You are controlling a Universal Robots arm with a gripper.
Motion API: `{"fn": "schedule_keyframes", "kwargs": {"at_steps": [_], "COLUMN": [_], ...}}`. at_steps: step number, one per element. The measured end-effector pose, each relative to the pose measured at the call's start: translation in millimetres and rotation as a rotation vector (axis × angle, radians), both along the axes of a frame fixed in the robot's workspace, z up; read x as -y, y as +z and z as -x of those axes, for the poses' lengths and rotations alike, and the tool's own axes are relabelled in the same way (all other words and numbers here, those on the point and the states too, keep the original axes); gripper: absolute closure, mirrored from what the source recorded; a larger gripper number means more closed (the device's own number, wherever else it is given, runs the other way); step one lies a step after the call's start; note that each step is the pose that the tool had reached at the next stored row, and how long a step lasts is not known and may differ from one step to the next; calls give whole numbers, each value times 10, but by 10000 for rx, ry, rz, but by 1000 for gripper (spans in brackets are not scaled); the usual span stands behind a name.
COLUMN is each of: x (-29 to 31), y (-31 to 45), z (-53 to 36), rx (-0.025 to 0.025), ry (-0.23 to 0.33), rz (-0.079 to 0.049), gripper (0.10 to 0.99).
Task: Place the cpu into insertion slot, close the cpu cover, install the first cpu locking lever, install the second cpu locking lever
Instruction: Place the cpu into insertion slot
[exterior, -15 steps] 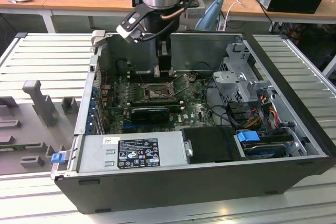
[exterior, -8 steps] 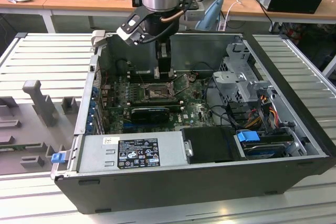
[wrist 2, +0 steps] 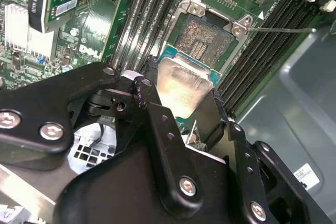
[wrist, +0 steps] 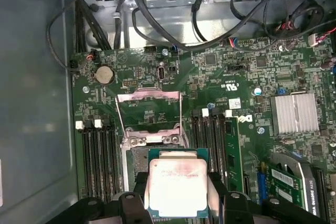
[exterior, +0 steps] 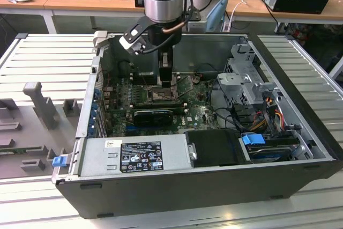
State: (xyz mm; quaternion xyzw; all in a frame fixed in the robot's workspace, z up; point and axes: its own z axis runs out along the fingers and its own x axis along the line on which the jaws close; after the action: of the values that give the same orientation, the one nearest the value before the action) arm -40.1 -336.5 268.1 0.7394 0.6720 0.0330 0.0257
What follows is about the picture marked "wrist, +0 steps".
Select white connector coloured wires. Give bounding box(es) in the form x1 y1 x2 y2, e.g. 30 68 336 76
307 26 336 48

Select blue expansion slot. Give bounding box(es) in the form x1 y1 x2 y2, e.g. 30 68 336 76
256 165 268 205

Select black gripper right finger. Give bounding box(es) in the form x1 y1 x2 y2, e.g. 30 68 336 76
208 172 329 224

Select black connector red wire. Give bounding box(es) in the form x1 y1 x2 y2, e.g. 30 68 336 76
86 49 100 63

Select green motherboard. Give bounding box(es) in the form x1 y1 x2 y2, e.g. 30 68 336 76
70 35 336 224

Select small connector blue wires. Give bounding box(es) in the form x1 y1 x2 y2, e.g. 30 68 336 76
169 42 181 56

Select metal socket cover frame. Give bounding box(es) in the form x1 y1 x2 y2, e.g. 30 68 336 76
115 87 185 147

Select green RAM stick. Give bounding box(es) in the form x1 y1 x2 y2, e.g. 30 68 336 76
225 116 245 195

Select green graphics card black cooler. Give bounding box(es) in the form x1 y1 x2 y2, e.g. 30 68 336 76
267 152 336 218

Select grey metal PC case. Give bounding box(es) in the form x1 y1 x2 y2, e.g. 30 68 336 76
0 0 336 224

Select silver topped CPU chip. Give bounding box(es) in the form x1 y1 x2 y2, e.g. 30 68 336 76
146 148 210 219

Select thin black wire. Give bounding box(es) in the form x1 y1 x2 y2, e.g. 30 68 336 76
46 0 82 74

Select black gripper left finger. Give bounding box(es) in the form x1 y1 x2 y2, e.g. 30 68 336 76
46 171 155 224

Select black expansion slot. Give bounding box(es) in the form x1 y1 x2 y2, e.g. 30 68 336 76
316 167 332 218

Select round silver coin battery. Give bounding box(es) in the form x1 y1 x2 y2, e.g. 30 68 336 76
94 65 116 86

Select ribbed silver heatsink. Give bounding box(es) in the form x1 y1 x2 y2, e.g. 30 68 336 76
270 93 320 135

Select black cable coil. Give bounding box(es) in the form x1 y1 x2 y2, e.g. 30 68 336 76
288 0 325 32

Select connector with blue red wires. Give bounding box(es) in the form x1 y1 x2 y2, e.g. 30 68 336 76
227 36 239 49

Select internal USB port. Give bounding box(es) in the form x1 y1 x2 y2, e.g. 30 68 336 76
156 63 166 83

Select thick black cable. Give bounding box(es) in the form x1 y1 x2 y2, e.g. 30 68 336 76
126 0 267 51
130 7 192 53

